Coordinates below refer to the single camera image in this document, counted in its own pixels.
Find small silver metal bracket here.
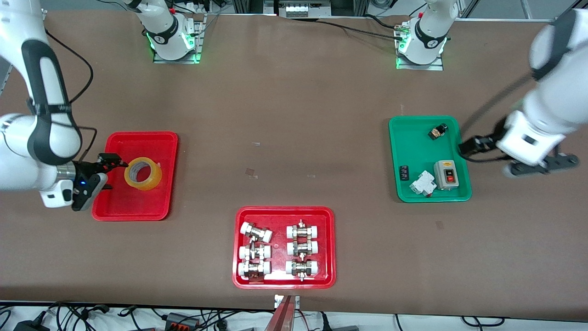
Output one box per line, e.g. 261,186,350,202
274,294,300,309

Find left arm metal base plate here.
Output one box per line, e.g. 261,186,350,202
396,22,445,71

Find red metal bar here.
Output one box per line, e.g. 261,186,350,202
264,295,294,331

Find empty red plastic tray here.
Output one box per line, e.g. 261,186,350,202
91,131,179,222

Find black power adapter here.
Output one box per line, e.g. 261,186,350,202
13,319,51,331

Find black cable across table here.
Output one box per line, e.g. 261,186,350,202
317,19,401,41

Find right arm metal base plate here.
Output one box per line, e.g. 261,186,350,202
153,14,205,64

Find red tray with fittings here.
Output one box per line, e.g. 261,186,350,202
232,206,336,290

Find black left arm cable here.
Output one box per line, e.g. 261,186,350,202
459,74,539,162

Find grey push button switch box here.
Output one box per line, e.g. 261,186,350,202
433,160,460,191

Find green plastic tray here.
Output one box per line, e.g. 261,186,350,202
389,115,473,203

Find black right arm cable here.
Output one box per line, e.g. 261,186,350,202
44,28,98,162

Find yellow clear tape roll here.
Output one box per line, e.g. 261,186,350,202
124,157,163,192

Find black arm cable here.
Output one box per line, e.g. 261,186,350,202
459,74,539,162
44,28,98,162

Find black cable tangle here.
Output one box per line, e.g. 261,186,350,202
0,301,138,331

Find metal pipe fitting white caps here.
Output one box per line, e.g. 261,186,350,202
238,244,272,261
240,222,273,244
237,260,272,281
287,240,319,257
286,220,320,240
285,259,319,281

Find white circuit breaker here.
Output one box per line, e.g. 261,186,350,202
409,171,436,198

